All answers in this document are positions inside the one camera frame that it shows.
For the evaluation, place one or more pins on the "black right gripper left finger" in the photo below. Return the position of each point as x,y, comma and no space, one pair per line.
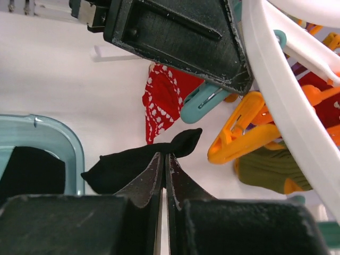
127,222

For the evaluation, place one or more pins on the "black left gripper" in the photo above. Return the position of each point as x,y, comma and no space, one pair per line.
91,13

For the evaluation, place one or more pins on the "red patterned sock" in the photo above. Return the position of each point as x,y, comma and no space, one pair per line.
164,94

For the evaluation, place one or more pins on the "orange clothes peg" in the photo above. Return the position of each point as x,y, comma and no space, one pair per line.
234,141

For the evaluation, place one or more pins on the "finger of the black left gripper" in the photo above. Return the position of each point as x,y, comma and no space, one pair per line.
201,38

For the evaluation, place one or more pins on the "white oval clip hanger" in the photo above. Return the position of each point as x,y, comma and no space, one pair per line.
270,34

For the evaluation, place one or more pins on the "teal clothes peg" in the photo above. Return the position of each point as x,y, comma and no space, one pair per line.
201,101

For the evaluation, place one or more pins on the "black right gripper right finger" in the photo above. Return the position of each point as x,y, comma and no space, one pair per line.
202,224

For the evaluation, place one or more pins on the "teal transparent plastic tub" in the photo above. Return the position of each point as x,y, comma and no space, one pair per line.
49,135

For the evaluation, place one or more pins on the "olive green sock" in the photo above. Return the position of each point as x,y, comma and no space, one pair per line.
271,167

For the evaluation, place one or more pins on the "black sock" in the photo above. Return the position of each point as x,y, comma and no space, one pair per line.
32,171
113,172

